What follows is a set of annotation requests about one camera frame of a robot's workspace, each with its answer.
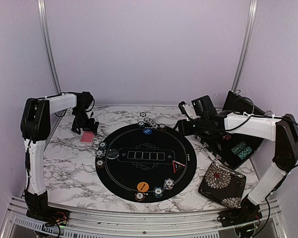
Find blue small blind button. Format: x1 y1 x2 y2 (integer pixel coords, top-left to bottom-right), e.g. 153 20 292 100
143 128 152 135

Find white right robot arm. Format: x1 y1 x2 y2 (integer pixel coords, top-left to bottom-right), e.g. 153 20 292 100
175 95 298 226

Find round black poker mat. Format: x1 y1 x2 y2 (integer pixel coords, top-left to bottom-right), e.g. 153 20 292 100
95 123 197 203

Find black poker chip case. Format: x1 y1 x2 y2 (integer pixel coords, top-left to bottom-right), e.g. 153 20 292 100
194 91 265 170

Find green fifty poker chip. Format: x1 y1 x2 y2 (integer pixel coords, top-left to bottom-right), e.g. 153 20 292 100
138 121 145 128

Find silver dealer button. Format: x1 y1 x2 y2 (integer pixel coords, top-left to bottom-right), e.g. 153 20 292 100
106 149 119 160

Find floral fabric pouch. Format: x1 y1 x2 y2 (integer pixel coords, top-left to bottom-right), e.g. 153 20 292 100
198 162 246 209

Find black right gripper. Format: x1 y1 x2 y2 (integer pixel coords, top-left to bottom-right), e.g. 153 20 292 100
173 116 208 137

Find red poker chip stack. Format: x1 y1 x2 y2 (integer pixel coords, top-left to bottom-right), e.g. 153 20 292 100
95 159 105 168

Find red black hundred chip stack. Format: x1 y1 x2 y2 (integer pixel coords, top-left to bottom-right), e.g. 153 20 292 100
158 124 166 131

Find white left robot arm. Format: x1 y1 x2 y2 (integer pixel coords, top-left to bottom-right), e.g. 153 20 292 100
20 91 99 222

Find blue orange chip stack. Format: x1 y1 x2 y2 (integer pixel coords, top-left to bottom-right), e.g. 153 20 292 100
163 178 174 190

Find black white poker chip stack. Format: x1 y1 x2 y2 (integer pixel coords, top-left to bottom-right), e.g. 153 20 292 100
95 150 104 159

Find red playing card deck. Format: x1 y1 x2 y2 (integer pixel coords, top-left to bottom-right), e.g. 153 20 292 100
80 131 95 143

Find orange big blind button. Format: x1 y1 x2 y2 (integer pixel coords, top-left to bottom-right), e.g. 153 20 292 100
137 181 149 192

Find blue orange chips on marble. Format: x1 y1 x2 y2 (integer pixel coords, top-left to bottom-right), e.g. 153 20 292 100
144 118 159 129

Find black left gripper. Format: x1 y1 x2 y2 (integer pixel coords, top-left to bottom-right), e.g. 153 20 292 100
71 108 98 135

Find red triangular marker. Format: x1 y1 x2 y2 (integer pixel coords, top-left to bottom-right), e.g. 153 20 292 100
172 161 186 173

